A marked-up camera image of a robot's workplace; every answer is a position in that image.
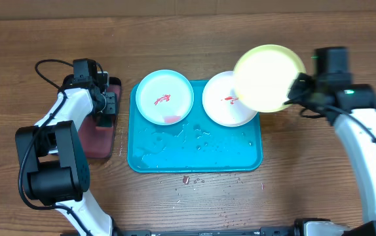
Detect green and orange sponge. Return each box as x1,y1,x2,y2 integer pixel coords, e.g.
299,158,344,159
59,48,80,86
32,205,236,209
96,113,113,128

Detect yellow-green plate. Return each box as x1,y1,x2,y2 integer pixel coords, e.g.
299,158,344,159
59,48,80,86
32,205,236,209
233,45,306,113

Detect light blue plate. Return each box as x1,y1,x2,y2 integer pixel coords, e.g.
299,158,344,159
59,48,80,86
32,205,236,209
136,69,194,125

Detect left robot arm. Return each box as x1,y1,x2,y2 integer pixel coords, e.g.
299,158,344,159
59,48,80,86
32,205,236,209
15,58,122,235

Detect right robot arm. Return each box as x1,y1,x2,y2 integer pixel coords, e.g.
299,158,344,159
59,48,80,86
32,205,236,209
287,47,376,235

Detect black tray with pink water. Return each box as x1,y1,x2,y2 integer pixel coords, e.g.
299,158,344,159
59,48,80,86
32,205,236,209
57,79,121,159

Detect teal plastic serving tray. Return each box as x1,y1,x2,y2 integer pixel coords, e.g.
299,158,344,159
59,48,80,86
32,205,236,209
127,80,263,173

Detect white plate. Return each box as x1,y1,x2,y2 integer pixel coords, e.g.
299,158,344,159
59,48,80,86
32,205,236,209
202,71,257,127

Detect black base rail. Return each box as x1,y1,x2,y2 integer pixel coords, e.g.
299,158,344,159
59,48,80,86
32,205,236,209
121,226,300,236

